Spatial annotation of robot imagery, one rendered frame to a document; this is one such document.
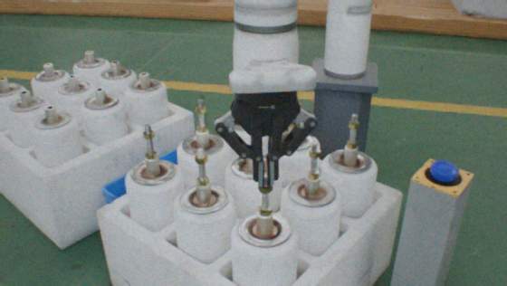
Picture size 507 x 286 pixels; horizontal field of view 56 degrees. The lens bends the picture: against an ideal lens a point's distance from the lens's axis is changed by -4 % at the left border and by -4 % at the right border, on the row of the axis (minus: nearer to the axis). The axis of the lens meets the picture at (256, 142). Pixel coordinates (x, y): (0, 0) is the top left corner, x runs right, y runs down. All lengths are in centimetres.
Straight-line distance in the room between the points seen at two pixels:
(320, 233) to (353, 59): 43
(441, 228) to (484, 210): 53
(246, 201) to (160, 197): 14
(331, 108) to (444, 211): 44
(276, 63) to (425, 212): 33
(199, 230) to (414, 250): 32
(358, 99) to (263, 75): 58
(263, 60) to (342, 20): 51
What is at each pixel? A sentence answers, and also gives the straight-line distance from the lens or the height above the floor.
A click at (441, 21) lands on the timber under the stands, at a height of 7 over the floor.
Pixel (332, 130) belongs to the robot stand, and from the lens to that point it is 111.
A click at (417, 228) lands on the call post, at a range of 77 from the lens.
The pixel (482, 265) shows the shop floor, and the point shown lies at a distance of 111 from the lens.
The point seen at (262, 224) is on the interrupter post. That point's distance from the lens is 69.
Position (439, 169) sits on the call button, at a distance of 73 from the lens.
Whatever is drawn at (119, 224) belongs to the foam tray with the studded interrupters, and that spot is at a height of 18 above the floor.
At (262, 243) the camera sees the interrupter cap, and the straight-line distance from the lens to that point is 68.
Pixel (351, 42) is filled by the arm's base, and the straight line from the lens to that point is 105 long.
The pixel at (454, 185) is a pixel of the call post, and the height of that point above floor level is 31.
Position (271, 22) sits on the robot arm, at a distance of 53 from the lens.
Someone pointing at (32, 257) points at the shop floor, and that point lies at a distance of 113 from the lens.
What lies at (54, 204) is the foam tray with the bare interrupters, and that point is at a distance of 106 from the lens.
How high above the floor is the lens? 70
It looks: 30 degrees down
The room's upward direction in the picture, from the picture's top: straight up
